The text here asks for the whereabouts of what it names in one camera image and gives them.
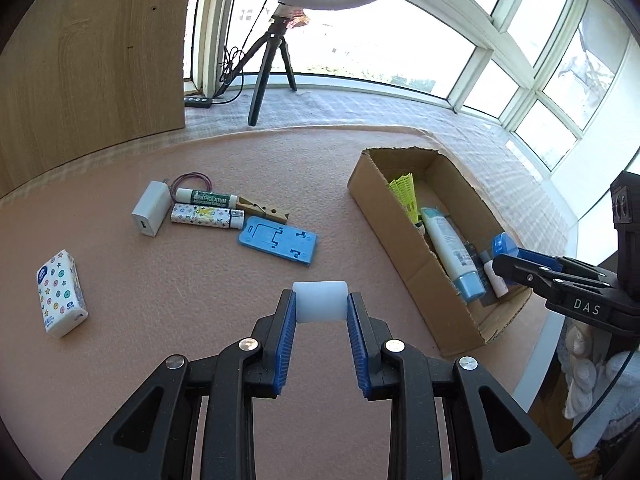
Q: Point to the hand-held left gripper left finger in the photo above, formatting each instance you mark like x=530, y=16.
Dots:
x=286, y=340

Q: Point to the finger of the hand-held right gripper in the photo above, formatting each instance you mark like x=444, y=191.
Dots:
x=542, y=259
x=525, y=272

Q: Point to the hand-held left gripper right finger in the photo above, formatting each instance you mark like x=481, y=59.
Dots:
x=357, y=340

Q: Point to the small white pink-capped tube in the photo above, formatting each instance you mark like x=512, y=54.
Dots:
x=497, y=282

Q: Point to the blue round lid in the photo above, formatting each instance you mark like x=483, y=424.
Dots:
x=502, y=246

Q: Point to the small white plastic bottle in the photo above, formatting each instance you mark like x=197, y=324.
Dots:
x=320, y=300

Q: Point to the dark grey card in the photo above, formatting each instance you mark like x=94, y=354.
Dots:
x=472, y=257

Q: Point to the white lotion tube blue cap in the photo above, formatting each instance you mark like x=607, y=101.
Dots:
x=447, y=245

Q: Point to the blue phone stand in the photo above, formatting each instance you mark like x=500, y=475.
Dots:
x=287, y=255

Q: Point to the cardboard box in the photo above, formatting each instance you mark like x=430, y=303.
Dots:
x=400, y=240

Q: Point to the wooden clothespin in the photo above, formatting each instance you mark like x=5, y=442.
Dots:
x=262, y=209

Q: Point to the yellow shuttlecock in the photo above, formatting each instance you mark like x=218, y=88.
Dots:
x=404, y=190

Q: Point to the patterned white lighter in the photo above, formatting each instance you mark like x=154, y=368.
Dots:
x=200, y=215

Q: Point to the green label lip balm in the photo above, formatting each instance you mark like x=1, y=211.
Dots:
x=205, y=196

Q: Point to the patterned tissue packet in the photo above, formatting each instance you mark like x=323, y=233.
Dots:
x=60, y=292

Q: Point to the white charger plug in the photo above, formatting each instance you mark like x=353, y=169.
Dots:
x=150, y=210

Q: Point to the white checked quilt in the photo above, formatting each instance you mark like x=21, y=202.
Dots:
x=375, y=110

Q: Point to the large wooden board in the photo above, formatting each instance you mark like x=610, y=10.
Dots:
x=90, y=60

